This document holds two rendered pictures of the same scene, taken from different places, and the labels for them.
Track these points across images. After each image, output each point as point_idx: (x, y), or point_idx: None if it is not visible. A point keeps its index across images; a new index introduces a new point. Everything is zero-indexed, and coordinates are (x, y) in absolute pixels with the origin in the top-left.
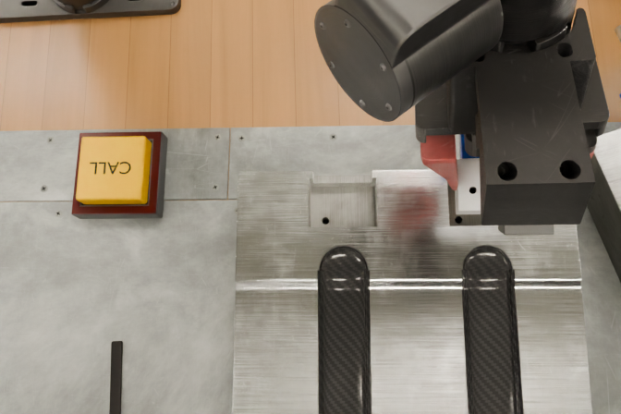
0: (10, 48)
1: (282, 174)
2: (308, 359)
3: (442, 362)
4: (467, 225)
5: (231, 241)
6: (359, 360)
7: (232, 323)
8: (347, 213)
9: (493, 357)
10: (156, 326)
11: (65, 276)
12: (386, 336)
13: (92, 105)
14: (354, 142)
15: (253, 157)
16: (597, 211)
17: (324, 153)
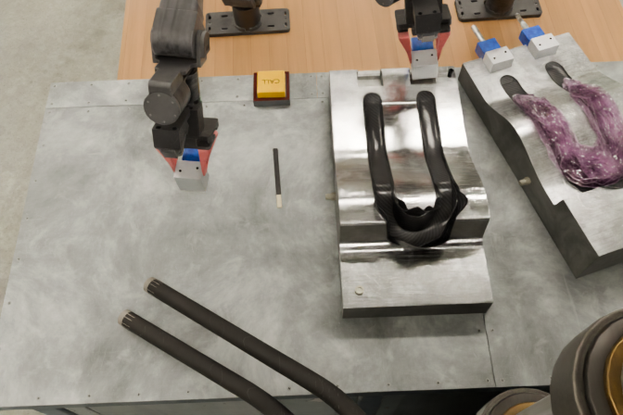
0: (215, 46)
1: (346, 70)
2: (361, 128)
3: (411, 127)
4: None
5: (320, 112)
6: (379, 129)
7: (324, 141)
8: None
9: (429, 126)
10: (291, 143)
11: (249, 127)
12: (389, 119)
13: (255, 66)
14: None
15: (327, 82)
16: (470, 94)
17: None
